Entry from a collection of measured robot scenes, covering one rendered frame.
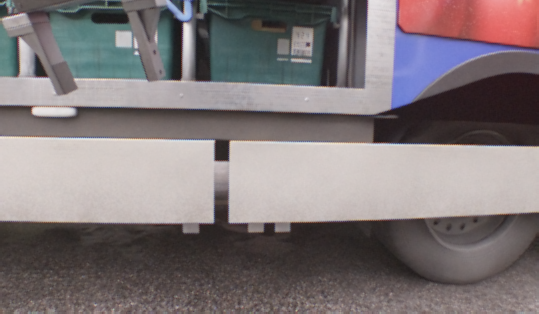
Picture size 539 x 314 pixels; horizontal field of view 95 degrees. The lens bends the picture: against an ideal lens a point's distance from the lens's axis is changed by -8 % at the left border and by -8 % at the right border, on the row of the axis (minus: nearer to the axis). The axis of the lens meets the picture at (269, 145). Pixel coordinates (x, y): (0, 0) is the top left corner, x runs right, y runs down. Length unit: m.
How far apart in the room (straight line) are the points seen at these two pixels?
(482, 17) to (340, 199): 0.62
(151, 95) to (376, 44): 0.56
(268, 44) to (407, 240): 0.76
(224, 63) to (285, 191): 0.41
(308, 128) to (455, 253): 0.73
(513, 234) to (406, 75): 0.78
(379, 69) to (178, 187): 0.57
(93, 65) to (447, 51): 0.98
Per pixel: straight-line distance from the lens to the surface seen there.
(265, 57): 0.84
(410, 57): 0.80
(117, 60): 0.90
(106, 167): 0.73
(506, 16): 1.01
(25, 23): 0.44
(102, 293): 1.08
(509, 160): 1.03
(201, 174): 0.67
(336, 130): 0.71
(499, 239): 1.30
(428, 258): 1.09
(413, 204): 0.84
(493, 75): 0.95
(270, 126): 0.67
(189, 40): 0.82
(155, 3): 0.34
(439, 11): 0.87
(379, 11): 0.78
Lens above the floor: 0.57
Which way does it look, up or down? 6 degrees down
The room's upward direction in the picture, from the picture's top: 2 degrees clockwise
